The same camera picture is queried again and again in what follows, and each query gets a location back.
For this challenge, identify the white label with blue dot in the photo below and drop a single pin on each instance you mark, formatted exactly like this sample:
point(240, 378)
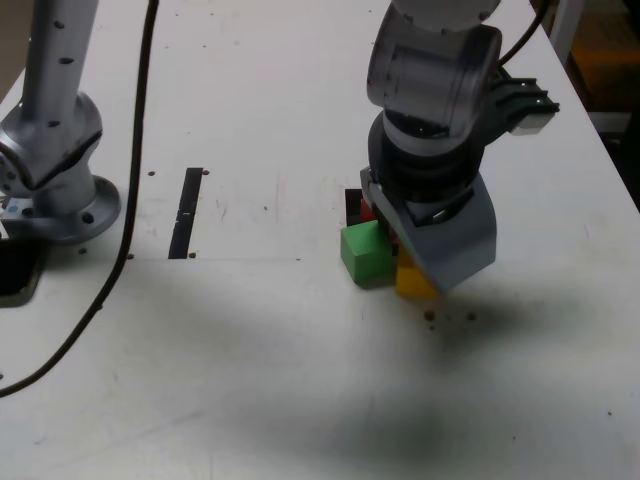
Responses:
point(15, 209)

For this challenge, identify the green cube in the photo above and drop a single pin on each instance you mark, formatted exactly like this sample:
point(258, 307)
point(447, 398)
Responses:
point(365, 255)

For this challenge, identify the white camera on black bracket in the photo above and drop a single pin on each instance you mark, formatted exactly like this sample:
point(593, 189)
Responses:
point(527, 110)

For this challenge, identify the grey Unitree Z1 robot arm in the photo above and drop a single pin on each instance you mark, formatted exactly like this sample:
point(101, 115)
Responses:
point(50, 100)

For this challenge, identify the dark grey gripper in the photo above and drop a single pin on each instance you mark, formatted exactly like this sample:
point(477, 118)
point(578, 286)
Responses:
point(437, 210)

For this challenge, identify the red cube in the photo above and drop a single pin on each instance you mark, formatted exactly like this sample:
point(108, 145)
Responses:
point(367, 212)

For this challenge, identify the white metal frame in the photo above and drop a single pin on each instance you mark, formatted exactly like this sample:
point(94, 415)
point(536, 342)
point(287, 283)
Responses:
point(567, 30)

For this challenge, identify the yellow-brown box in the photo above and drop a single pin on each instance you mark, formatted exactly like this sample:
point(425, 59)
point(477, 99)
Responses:
point(610, 60)

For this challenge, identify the black tape square outline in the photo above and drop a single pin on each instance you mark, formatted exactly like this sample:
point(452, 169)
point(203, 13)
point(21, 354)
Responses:
point(352, 205)

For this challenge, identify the black tape strip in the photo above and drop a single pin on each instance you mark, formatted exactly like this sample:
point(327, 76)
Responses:
point(186, 210)

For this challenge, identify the yellow cube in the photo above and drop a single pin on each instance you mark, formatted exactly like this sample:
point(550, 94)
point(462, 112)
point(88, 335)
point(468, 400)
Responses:
point(407, 282)

